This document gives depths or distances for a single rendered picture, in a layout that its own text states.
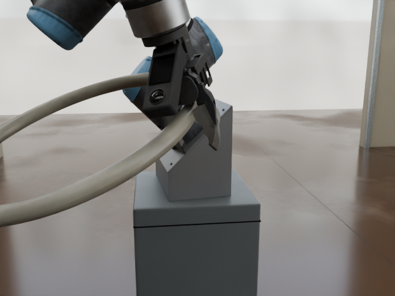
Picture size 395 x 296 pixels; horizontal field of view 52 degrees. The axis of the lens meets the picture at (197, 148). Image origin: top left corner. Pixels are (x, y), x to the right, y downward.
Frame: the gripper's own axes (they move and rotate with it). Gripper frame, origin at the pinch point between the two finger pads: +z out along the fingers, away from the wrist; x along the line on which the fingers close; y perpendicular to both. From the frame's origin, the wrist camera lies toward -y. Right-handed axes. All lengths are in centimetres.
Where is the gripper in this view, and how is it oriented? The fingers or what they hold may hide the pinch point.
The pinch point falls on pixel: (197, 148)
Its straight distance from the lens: 69.2
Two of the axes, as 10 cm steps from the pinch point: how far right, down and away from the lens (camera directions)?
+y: 2.6, -5.4, 8.0
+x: -9.2, 1.1, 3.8
